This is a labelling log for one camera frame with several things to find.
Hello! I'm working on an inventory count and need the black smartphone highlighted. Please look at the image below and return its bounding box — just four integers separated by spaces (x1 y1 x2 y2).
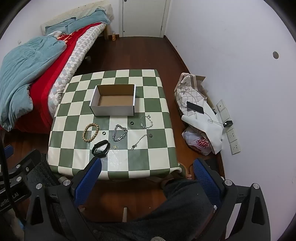
186 101 205 115

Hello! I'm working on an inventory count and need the person's foot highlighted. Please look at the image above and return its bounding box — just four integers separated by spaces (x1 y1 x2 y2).
178 162 193 181

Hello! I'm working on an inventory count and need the person's left trouser leg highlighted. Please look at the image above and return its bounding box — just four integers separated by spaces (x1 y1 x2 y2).
29 152 63 187

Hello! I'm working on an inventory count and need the wooden bead bracelet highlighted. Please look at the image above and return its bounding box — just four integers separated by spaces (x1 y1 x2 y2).
83 123 100 143

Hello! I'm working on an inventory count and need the white paper bag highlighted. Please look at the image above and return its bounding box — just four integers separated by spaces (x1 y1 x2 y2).
181 97 224 155

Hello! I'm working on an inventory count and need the white cardboard box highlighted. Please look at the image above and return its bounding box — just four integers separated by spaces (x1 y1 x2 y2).
90 84 136 116

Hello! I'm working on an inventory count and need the white charging cable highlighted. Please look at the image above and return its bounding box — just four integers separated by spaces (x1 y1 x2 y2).
192 109 226 126

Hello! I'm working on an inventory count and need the thin silver chain bracelet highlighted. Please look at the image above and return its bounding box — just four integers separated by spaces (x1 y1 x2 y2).
140 114 154 130

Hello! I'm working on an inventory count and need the white grid tote bag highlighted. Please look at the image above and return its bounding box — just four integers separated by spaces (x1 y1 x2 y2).
174 73 207 116

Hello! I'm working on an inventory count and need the white door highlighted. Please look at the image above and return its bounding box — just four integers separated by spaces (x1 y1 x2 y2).
119 0 171 38

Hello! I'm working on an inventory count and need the folded teal blanket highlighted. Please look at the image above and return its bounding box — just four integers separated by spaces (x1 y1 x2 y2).
45 8 111 36

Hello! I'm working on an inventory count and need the thin silver necklace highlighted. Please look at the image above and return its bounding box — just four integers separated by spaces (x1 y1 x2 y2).
131 133 151 150

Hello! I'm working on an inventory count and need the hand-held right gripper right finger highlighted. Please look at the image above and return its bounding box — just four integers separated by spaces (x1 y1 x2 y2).
193 159 271 241

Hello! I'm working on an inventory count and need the large teal blanket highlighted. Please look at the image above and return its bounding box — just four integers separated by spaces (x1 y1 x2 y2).
0 36 67 132

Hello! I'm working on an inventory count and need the white plastic bag red print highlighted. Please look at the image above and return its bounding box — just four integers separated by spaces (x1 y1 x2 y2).
182 127 212 156

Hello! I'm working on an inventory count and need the black smart band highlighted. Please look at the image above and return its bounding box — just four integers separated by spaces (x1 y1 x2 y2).
92 140 110 158

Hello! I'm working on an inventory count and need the green white checkered tablecloth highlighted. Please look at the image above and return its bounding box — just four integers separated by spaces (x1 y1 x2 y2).
47 69 184 181

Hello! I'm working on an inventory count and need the beige headboard cloth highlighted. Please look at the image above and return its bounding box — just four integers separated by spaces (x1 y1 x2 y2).
42 0 114 35

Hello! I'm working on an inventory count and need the grey white checkered bedsheet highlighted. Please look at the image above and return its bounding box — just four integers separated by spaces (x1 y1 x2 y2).
48 23 108 114

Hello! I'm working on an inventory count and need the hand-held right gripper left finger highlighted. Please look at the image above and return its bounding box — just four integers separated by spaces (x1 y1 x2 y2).
24 158 102 235

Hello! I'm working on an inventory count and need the thick silver chain bracelet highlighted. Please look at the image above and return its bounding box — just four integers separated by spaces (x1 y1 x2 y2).
112 124 128 142

